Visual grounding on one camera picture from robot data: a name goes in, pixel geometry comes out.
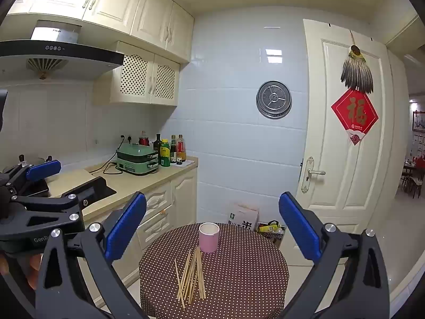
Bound black range hood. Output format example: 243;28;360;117
0;20;124;81

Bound green electric cooker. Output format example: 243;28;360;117
116;144;159;175

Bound white paper bag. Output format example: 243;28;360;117
228;203;260;231

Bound brown polka dot tablecloth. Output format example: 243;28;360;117
139;223;289;319

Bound red diamond door decoration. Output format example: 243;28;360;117
331;88;379;146

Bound pink cup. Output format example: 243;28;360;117
198;222;220;254

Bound black glass stove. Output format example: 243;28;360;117
33;179;117;203

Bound framed wall picture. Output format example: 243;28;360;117
412;111;425;132

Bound person's left hand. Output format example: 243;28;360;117
0;253;43;291

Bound bunch of wooden chopsticks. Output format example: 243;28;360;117
174;246;207;309

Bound beige countertop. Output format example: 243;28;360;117
46;158;199;221

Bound cream lattice door cabinet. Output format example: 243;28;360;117
93;41;180;107

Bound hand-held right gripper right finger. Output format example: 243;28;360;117
278;191;390;319

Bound cream panel door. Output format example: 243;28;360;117
295;19;396;240

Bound black power cable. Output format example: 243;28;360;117
91;158;122;175

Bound green bottle yellow cap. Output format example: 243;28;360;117
160;139;171;167

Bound patterned storage box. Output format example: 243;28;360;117
257;220;287;248

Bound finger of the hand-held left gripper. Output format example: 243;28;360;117
0;159;62;193
0;177;108;236

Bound cream wall cabinet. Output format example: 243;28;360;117
7;0;195;64

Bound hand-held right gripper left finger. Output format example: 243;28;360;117
35;192;148;319

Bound metal door handle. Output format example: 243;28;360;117
300;156;326;193

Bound grey feather fan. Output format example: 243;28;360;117
340;45;375;94

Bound dark wooden chair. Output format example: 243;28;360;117
400;156;425;200

